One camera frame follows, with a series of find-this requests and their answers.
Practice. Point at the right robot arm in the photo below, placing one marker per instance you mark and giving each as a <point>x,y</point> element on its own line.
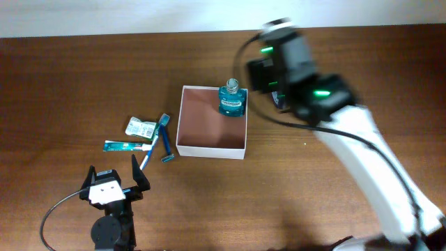
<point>326,105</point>

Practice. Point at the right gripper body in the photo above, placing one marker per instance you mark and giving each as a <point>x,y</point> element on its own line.
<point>275,73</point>

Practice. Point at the blue white toothbrush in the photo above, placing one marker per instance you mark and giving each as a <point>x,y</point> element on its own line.
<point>164,119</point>

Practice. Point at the dark blue pump bottle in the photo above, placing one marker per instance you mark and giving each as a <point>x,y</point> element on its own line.
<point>278,100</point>

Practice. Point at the blue disposable razor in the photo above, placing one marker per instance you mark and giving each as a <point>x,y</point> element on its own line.
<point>169,155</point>

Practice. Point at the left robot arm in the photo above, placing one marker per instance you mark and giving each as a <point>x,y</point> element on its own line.
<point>115,230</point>

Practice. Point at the green white soap box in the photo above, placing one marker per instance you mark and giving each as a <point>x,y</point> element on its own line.
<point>143,129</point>

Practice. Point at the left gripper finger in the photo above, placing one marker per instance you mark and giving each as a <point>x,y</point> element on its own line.
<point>90,178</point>
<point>138,175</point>

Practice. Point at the teal mouthwash bottle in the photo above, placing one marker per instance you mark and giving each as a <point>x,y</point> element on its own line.
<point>232,99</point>

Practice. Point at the pink open cardboard box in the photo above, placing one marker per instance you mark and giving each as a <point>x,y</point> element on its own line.
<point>203,132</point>

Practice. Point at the green toothpaste tube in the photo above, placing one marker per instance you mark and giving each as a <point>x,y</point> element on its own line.
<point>126,146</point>

